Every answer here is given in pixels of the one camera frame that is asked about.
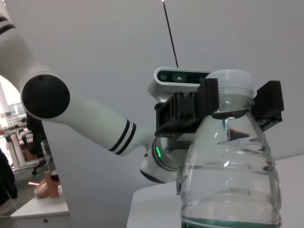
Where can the clear glass cylinder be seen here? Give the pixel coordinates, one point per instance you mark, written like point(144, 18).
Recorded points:
point(45, 154)

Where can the clear plastic water bottle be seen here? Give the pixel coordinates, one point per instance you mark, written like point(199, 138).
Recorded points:
point(225, 178)

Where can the white cabinet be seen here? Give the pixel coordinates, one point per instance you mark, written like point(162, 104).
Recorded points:
point(42, 209)

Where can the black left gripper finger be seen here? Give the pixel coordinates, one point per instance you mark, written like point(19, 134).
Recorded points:
point(270, 104)

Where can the brown cup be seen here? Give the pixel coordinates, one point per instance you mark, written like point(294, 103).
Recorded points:
point(53, 187)

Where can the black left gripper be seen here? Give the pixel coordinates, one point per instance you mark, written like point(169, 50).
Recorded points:
point(180, 134)

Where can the white office desk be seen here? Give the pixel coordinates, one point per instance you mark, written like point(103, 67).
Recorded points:
point(16, 152)

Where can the person in dark clothes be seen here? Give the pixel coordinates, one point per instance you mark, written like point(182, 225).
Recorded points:
point(7, 180)

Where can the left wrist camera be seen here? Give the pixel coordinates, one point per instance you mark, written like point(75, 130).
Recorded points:
point(166, 85)

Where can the pink bowl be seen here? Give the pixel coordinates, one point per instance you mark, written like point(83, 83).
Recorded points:
point(41, 191)

